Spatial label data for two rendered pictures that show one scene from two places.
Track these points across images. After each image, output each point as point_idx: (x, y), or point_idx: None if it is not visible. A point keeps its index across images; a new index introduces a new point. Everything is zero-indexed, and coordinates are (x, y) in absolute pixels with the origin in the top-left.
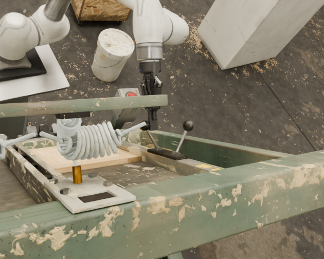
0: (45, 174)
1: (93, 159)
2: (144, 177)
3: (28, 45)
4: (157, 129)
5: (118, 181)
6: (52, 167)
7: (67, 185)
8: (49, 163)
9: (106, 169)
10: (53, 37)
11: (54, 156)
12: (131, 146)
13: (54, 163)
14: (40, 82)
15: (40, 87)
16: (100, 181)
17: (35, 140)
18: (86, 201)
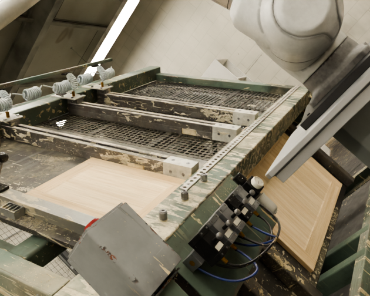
0: (50, 134)
1: (70, 182)
2: (4, 175)
3: (273, 58)
4: None
5: (23, 167)
6: (53, 136)
7: (10, 115)
8: (103, 167)
9: (47, 180)
10: (265, 47)
11: (122, 180)
12: (36, 198)
13: (98, 169)
14: (292, 142)
15: (283, 150)
16: None
17: (184, 183)
18: None
